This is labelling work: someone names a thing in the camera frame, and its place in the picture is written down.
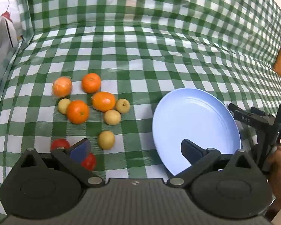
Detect red tomato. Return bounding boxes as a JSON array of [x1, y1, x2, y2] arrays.
[[81, 153, 97, 171], [50, 138, 71, 151]]

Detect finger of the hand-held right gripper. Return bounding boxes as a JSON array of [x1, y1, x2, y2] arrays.
[[228, 103, 276, 128], [250, 107, 276, 120]]

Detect small yellow pear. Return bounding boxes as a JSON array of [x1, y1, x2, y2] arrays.
[[98, 130, 115, 150], [58, 98, 72, 115], [115, 98, 131, 114], [104, 110, 121, 125]]

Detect plastic-wrapped orange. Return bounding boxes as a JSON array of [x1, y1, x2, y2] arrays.
[[52, 76, 73, 98]]

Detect green white checkered tablecloth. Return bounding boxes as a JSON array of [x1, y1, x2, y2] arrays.
[[0, 0, 281, 225]]

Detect white printed cloth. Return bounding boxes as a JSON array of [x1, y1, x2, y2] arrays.
[[0, 0, 24, 80]]

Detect light blue plate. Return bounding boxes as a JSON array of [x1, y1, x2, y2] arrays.
[[152, 88, 241, 176]]

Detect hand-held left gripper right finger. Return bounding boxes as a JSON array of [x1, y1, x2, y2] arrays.
[[165, 139, 260, 189]]

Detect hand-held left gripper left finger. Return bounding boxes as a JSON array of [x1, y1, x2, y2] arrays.
[[14, 139, 106, 188]]

